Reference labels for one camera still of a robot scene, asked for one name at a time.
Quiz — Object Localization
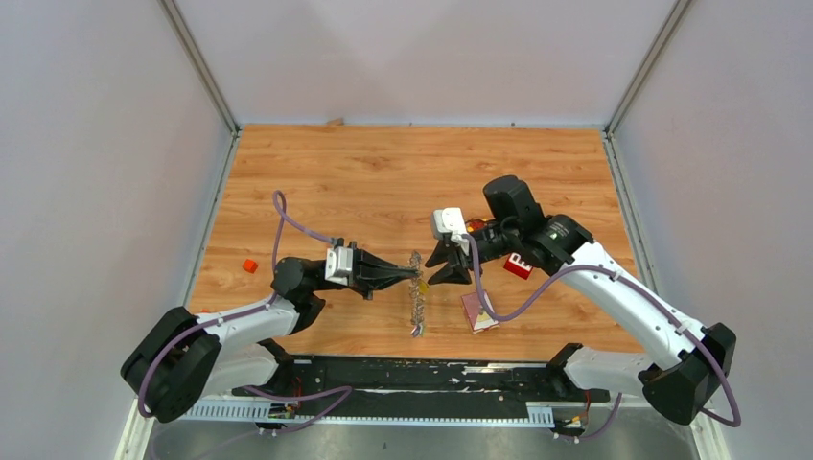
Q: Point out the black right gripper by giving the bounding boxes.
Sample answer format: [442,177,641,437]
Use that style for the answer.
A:
[424,221,518,285]

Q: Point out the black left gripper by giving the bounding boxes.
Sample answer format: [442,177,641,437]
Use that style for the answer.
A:
[314,241,419,301]

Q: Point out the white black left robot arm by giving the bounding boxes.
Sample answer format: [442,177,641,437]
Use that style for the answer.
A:
[120,244,420,423]

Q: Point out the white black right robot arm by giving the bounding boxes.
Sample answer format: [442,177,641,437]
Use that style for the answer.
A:
[426,175,742,427]

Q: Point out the toy brick car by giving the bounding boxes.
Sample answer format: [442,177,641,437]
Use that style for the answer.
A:
[465,218,488,234]

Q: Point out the playing card box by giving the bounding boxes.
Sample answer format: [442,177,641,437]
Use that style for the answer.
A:
[460,292,499,334]

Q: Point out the red white toy brick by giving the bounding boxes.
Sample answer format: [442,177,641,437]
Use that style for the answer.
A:
[503,253,534,280]

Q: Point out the small orange brick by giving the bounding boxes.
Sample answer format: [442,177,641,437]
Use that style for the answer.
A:
[242,259,259,274]

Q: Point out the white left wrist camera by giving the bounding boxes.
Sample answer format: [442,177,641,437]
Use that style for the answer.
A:
[324,239,354,287]

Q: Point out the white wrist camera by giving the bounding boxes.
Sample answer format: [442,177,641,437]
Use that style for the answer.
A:
[430,207,471,255]
[324,239,354,287]

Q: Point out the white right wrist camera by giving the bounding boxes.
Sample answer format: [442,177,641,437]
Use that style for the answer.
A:
[430,207,471,255]

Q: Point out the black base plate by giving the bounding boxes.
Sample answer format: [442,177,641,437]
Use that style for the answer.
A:
[258,355,611,418]

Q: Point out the slotted white cable duct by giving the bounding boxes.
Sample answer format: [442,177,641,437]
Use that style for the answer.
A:
[179,400,555,428]

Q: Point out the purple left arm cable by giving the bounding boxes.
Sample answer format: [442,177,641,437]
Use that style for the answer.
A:
[136,189,356,460]

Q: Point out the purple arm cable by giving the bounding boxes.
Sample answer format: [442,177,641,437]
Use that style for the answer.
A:
[464,233,743,443]
[136,189,356,460]

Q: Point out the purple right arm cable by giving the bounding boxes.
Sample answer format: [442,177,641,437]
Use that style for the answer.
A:
[464,233,743,443]

